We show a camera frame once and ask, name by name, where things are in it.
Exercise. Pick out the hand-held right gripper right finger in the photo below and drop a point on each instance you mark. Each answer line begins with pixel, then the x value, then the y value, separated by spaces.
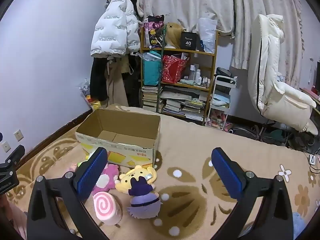
pixel 227 177

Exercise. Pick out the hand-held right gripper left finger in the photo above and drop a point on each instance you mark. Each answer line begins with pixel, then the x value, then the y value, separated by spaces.
pixel 92 173

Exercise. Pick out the pink fuzzy plush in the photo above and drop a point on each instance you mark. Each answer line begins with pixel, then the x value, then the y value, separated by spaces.
pixel 110 175

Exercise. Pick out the yellow bear plush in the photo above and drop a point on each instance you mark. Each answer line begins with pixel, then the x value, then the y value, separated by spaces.
pixel 136 177

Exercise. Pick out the cardboard box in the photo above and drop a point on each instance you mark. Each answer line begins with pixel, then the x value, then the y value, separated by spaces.
pixel 135 155

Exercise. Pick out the pink cloth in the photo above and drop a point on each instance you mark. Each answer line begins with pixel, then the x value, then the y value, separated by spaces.
pixel 11 217

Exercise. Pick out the beige printed blanket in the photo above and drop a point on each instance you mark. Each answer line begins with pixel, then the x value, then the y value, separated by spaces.
pixel 187 142

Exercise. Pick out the yellow snack packets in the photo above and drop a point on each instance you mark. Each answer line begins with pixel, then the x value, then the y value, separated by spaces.
pixel 92 103

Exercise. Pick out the light blue cloth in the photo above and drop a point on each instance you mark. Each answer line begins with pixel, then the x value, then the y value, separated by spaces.
pixel 220 99

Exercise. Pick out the pile of books and papers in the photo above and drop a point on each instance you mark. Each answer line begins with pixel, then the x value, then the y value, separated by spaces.
pixel 185 105

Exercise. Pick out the silver snack bag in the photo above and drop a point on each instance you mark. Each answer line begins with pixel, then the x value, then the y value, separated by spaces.
pixel 83 88

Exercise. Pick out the blue fluffy cloth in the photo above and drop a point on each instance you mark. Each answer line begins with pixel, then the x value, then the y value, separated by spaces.
pixel 300 226

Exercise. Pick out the white power strip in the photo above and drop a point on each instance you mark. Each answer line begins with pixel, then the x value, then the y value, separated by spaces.
pixel 313 159

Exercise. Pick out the white trolley cart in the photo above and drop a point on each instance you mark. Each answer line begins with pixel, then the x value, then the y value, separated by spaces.
pixel 213 87

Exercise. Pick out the beige hanging coat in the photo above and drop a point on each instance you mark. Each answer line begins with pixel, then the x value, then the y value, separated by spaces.
pixel 116 85

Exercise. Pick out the dark hanging coat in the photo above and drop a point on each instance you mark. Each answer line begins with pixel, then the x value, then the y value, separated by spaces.
pixel 98 80

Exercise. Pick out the stack of books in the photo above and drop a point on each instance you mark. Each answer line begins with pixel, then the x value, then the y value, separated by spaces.
pixel 150 97

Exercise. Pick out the black hanging garment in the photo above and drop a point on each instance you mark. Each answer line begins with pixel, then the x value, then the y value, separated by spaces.
pixel 133 85

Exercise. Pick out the black bag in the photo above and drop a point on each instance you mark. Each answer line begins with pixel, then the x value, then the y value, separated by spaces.
pixel 223 72

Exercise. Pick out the group of small bottles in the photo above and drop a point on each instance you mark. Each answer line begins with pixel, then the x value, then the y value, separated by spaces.
pixel 197 76

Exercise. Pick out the cream padded chair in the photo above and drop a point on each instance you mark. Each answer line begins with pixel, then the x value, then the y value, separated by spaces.
pixel 270 80

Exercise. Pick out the wooden shelf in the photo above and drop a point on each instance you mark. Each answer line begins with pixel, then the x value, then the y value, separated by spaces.
pixel 212 67

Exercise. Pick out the green pole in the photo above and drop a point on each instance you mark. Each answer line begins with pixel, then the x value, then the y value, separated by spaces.
pixel 160 80

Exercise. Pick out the teal bag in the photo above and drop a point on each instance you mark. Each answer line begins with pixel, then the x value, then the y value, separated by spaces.
pixel 151 71

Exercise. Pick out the red patterned bag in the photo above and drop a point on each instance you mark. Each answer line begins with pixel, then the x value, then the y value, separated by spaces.
pixel 172 70

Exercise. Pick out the black box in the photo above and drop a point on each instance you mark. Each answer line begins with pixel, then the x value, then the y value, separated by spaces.
pixel 188 41

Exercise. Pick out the clear plastic bag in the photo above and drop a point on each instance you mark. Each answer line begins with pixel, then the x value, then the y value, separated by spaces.
pixel 207 35

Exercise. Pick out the white puffer jacket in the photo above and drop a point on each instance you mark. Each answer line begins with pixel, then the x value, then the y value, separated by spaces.
pixel 112 30

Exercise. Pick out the blonde wig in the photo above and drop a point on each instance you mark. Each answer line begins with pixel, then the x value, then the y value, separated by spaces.
pixel 175 35

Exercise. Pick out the purple printed bag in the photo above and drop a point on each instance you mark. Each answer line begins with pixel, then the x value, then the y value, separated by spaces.
pixel 151 33

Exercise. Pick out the pale floral curtain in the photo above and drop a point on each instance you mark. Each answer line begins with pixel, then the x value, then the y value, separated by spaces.
pixel 265 2
pixel 187 2

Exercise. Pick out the wall socket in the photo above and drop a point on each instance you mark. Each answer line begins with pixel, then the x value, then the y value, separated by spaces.
pixel 6 147
pixel 18 135

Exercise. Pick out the dark wooden bed frame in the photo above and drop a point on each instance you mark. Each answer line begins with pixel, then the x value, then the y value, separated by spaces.
pixel 57 132

